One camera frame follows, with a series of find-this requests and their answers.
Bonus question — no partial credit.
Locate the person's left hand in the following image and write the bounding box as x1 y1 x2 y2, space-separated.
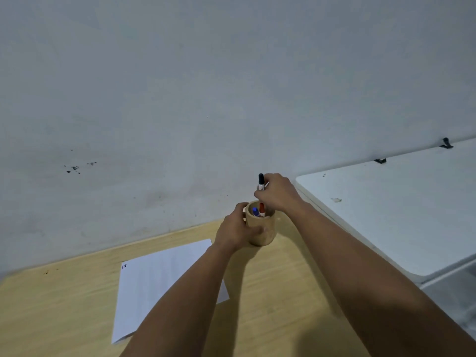
213 202 265 254

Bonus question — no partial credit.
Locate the person's right hand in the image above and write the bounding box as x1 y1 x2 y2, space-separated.
254 173 308 217

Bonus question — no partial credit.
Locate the wooden pen holder cup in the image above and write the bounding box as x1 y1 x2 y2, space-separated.
245 200 277 247

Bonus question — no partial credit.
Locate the person's right forearm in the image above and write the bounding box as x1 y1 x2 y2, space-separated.
288 203 476 357

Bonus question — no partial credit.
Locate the person's left forearm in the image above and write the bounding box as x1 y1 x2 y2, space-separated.
120 243 236 357

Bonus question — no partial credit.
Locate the white paper sheet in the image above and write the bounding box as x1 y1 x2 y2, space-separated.
112 239 230 344

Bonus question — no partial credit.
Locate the white folding table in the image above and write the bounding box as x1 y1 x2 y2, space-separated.
295 137 476 285

